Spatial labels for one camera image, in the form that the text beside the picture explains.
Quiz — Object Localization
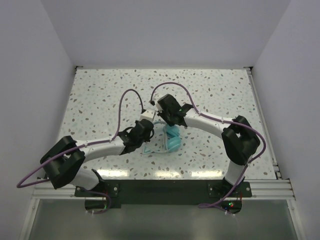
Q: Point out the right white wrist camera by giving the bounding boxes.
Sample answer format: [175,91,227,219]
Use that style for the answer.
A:
[154,101,163,112]

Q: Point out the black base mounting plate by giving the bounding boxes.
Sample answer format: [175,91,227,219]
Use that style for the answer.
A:
[74,178,253,210]

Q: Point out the front aluminium frame rail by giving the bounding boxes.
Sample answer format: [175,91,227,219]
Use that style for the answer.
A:
[19,179,304,240]

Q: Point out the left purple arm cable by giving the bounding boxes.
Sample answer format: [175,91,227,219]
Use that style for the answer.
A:
[16,88,146,189]

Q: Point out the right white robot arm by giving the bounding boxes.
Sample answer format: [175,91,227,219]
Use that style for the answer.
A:
[155,94,261,197]

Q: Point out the aluminium frame rail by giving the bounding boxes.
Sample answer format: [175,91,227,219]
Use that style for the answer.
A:
[244,67,296,201]
[19,179,304,240]

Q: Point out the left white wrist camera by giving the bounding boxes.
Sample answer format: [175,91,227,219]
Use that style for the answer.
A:
[139,108,156,122]

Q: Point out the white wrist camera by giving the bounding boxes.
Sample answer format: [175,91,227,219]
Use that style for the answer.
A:
[139,108,156,122]
[154,101,163,112]

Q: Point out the white headphone cable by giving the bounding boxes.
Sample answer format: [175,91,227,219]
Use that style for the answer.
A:
[159,128,176,154]

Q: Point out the right aluminium frame rail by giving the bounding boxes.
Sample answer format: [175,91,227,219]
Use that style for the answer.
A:
[244,67,296,201]

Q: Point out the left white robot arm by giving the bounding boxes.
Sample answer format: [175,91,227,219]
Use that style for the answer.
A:
[40,119,154,196]

